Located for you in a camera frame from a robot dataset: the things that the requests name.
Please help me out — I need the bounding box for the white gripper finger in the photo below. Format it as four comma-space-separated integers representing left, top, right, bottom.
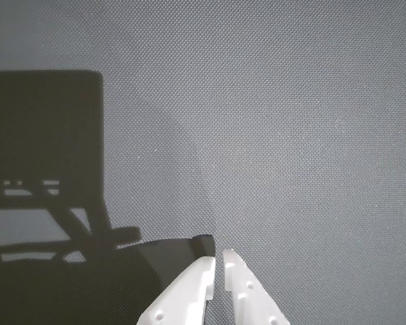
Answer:
223, 248, 290, 325
136, 256, 217, 325

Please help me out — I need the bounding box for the dark grey textured mat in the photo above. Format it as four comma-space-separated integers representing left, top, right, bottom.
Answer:
0, 0, 406, 325

